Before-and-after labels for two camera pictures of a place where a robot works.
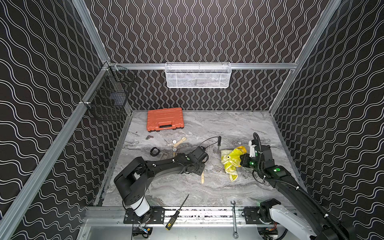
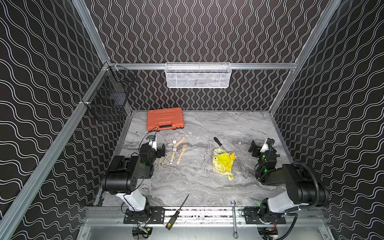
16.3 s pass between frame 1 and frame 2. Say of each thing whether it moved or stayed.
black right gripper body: moved
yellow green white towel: moved
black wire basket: stayed
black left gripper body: moved
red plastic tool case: stayed
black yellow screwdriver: stayed
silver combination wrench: stayed
